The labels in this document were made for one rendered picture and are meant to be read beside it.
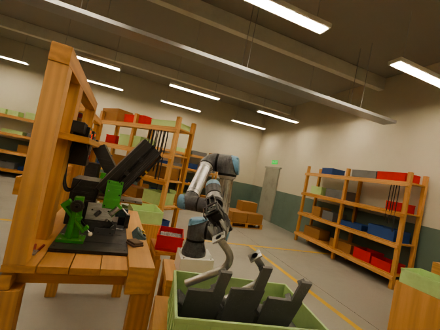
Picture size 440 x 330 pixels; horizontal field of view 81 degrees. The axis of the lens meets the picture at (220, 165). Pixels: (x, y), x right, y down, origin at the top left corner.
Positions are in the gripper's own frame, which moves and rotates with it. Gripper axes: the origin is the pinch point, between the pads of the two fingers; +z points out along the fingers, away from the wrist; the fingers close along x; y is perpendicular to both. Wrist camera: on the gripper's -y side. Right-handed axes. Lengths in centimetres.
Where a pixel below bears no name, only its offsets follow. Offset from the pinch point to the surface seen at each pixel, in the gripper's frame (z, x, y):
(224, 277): 9.2, -4.6, -9.7
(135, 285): -20, -64, -23
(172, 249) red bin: -73, -68, -58
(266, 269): 5.0, 9.1, -20.1
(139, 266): -25, -58, -17
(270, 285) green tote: -13, 0, -58
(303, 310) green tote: 6, 12, -56
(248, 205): -571, -97, -467
